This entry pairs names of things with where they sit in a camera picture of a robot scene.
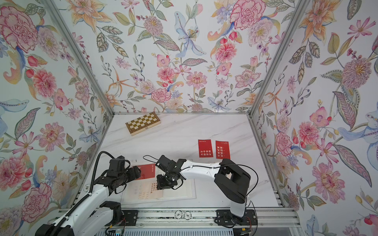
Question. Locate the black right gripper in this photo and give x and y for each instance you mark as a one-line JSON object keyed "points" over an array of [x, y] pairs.
{"points": [[162, 186]]}

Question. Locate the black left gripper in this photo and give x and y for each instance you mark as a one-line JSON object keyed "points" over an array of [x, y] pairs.
{"points": [[133, 174]]}

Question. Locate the red card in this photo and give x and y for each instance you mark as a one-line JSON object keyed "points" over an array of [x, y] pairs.
{"points": [[222, 150], [205, 148], [147, 171]]}

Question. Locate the white photo album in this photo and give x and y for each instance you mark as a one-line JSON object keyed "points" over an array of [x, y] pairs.
{"points": [[131, 194]]}

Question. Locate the beige card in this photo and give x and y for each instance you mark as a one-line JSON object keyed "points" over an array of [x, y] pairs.
{"points": [[148, 188]]}

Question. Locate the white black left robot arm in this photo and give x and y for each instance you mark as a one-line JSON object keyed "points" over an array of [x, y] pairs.
{"points": [[95, 210]]}

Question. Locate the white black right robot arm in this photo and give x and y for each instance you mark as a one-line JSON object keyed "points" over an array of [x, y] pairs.
{"points": [[231, 179]]}

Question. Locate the wooden folding chess board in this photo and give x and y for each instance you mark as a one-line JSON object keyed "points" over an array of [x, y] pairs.
{"points": [[143, 123]]}

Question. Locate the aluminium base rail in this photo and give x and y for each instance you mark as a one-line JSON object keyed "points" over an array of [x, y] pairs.
{"points": [[254, 219]]}

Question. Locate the aluminium corner post left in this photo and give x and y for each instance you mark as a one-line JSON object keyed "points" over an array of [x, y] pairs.
{"points": [[68, 37]]}

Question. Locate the aluminium corner post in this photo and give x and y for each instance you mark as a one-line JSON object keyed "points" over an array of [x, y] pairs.
{"points": [[298, 13], [68, 37]]}

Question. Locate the aluminium corner post right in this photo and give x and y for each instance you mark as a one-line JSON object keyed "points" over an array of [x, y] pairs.
{"points": [[298, 13]]}

